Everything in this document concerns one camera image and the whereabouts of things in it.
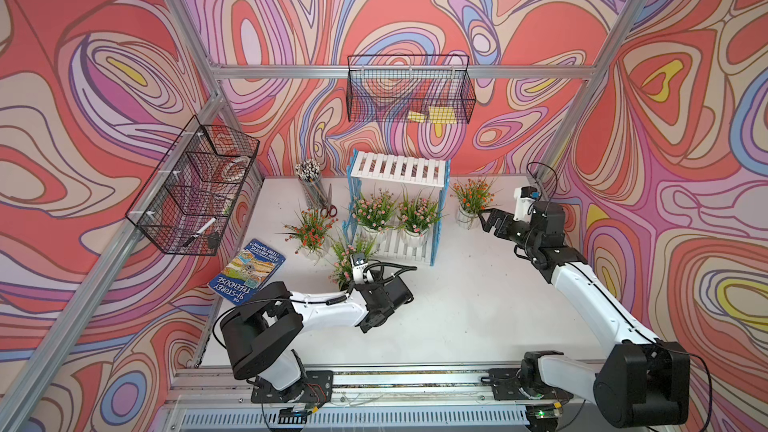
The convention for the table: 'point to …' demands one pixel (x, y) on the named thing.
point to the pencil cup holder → (308, 174)
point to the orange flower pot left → (311, 231)
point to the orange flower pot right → (472, 197)
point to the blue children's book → (246, 272)
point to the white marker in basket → (199, 232)
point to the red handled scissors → (330, 210)
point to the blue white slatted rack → (404, 169)
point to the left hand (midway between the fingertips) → (366, 280)
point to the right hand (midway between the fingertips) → (491, 221)
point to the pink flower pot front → (372, 213)
